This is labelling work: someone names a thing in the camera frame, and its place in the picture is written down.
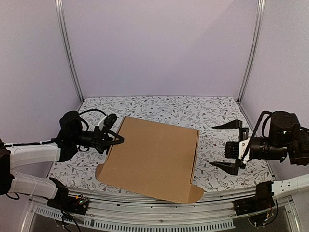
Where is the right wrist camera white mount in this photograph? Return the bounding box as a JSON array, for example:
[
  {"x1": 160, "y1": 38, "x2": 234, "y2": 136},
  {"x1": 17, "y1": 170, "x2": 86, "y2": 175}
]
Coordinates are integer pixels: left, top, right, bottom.
[{"x1": 224, "y1": 139, "x2": 250, "y2": 167}]

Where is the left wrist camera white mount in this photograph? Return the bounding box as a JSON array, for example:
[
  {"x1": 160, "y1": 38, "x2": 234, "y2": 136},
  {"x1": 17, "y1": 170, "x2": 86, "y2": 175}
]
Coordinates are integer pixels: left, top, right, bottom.
[{"x1": 94, "y1": 113, "x2": 117, "y2": 131}]

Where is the left aluminium frame post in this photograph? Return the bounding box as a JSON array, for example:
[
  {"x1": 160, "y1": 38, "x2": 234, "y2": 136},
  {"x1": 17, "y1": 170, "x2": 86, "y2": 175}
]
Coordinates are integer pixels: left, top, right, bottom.
[{"x1": 55, "y1": 0, "x2": 84, "y2": 103}]

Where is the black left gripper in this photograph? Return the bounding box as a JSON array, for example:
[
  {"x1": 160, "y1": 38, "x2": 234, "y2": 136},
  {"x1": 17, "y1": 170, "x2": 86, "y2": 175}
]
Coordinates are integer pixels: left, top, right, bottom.
[{"x1": 71, "y1": 126, "x2": 126, "y2": 156}]

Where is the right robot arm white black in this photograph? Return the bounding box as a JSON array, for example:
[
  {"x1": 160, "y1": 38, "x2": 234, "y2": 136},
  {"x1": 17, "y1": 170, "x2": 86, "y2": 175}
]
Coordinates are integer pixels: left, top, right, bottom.
[{"x1": 211, "y1": 111, "x2": 309, "y2": 176}]

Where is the aluminium frame post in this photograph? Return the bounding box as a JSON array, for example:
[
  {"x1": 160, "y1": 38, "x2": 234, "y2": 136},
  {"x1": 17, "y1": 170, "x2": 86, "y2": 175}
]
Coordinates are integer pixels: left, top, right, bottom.
[
  {"x1": 55, "y1": 0, "x2": 84, "y2": 103},
  {"x1": 237, "y1": 0, "x2": 266, "y2": 104}
]

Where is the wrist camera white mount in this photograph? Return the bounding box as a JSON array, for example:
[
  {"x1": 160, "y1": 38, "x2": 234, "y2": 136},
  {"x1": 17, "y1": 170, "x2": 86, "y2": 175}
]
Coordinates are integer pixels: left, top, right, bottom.
[
  {"x1": 94, "y1": 113, "x2": 117, "y2": 131},
  {"x1": 224, "y1": 139, "x2": 250, "y2": 167}
]

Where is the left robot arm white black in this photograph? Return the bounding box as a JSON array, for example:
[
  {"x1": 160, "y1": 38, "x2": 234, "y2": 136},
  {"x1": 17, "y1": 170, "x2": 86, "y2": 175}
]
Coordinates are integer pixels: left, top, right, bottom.
[{"x1": 0, "y1": 111, "x2": 124, "y2": 210}]

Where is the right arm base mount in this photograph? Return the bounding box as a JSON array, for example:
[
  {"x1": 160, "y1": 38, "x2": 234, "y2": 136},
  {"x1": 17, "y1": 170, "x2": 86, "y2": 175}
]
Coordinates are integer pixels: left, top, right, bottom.
[{"x1": 233, "y1": 181, "x2": 279, "y2": 228}]

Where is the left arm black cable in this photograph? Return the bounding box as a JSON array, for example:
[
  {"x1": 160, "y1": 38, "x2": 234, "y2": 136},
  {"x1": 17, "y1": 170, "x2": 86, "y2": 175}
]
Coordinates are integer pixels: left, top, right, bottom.
[{"x1": 77, "y1": 109, "x2": 108, "y2": 132}]

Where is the right aluminium frame post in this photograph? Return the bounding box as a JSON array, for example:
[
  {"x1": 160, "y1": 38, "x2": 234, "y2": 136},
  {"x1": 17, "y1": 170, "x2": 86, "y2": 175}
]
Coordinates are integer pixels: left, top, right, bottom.
[{"x1": 237, "y1": 0, "x2": 266, "y2": 104}]

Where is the brown cardboard box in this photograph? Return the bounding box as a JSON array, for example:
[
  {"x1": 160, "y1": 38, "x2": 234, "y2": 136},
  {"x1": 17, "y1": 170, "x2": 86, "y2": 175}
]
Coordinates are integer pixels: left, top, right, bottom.
[{"x1": 95, "y1": 116, "x2": 204, "y2": 203}]

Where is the floral patterned table mat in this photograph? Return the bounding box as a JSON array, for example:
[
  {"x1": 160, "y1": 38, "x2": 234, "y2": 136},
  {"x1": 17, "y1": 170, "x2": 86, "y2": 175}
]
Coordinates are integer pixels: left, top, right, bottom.
[{"x1": 47, "y1": 95, "x2": 275, "y2": 194}]

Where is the aluminium front rail base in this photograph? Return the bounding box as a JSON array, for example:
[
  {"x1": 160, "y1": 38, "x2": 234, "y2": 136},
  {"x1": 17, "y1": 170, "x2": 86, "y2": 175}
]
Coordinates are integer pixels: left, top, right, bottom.
[{"x1": 21, "y1": 188, "x2": 302, "y2": 232}]

